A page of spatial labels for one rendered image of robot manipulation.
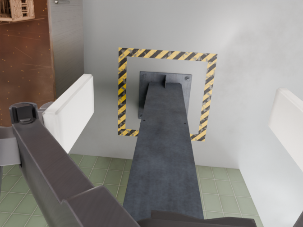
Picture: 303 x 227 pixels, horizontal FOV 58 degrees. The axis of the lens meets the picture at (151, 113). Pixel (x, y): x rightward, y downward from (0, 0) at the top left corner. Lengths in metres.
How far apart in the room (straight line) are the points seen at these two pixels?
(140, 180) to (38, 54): 0.68
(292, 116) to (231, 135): 1.72
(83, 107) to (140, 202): 0.57
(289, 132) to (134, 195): 0.60
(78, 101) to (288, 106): 0.13
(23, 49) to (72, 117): 1.07
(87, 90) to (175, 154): 0.76
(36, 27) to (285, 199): 1.96
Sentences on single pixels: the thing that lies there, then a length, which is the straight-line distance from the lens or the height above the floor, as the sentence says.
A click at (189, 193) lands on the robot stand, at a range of 0.77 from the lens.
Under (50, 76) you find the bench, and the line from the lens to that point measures 1.20.
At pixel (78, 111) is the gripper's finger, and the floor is 1.50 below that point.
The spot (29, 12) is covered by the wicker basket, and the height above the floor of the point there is 0.62.
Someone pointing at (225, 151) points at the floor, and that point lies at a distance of 1.95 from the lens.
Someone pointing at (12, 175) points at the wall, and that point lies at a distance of 1.91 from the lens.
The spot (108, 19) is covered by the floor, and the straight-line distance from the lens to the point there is 1.69.
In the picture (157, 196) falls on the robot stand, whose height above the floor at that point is 1.07.
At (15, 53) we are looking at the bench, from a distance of 1.24.
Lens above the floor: 1.65
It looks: 67 degrees down
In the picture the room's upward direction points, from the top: 172 degrees counter-clockwise
